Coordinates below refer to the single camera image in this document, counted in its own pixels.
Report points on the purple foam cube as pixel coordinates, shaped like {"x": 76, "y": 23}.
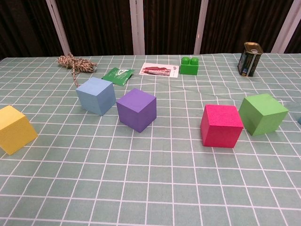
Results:
{"x": 136, "y": 110}

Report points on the light blue foam cube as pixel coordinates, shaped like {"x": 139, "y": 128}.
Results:
{"x": 94, "y": 96}

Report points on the white picture card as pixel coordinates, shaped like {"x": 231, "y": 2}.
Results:
{"x": 160, "y": 70}

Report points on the green foil sachet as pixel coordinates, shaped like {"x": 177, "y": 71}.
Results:
{"x": 117, "y": 76}

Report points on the green toy brick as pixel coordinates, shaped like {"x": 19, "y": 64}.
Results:
{"x": 189, "y": 68}

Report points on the green checked tablecloth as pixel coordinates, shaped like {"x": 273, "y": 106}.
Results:
{"x": 150, "y": 176}

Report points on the pink foam cube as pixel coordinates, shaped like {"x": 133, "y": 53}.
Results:
{"x": 221, "y": 127}

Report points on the dark pleated curtain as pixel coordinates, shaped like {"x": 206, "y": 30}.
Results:
{"x": 98, "y": 23}

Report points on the green foam cube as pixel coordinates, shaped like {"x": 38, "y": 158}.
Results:
{"x": 261, "y": 115}

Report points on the yellow foam cube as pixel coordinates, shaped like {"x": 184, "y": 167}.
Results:
{"x": 14, "y": 131}

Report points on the white metal frame post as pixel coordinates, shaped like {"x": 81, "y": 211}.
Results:
{"x": 201, "y": 23}
{"x": 56, "y": 21}
{"x": 137, "y": 23}
{"x": 287, "y": 23}

